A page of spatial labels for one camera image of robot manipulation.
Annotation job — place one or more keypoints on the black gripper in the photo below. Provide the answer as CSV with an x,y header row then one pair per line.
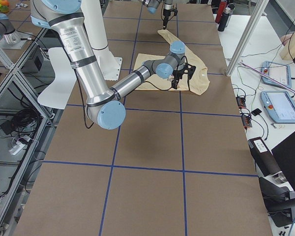
x,y
177,74
166,14

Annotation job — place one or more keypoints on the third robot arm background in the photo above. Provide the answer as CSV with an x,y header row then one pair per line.
x,y
10,38

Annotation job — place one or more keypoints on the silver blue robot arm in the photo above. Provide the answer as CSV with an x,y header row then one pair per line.
x,y
152,6
80,26

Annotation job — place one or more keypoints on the black monitor arm base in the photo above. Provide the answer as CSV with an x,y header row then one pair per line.
x,y
279,202

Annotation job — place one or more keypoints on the orange circuit board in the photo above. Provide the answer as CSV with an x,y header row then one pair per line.
x,y
241,102

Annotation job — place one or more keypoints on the red water bottle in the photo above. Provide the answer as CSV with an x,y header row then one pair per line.
x,y
222,5

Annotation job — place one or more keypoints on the black water bottle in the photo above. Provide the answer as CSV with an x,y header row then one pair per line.
x,y
224,19

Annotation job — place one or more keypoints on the far blue teach pendant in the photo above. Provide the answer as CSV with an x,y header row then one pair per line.
x,y
278,72

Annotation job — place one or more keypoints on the blue teach pendant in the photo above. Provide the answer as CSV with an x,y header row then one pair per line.
x,y
278,72
279,106

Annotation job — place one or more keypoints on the near blue teach pendant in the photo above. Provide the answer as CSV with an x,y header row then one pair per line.
x,y
279,106

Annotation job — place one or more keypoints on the dark cylinder with label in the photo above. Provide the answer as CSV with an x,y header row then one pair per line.
x,y
263,156

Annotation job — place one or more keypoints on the black computer monitor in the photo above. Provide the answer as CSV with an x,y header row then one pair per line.
x,y
284,154

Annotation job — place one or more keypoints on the white plastic chair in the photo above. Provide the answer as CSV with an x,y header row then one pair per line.
x,y
56,94

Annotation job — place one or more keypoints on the white power strip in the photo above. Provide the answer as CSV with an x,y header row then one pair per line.
x,y
17,148

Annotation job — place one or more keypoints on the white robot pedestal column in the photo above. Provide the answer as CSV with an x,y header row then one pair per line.
x,y
110,66

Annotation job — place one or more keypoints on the aluminium frame post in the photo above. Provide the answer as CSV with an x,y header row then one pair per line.
x,y
253,21

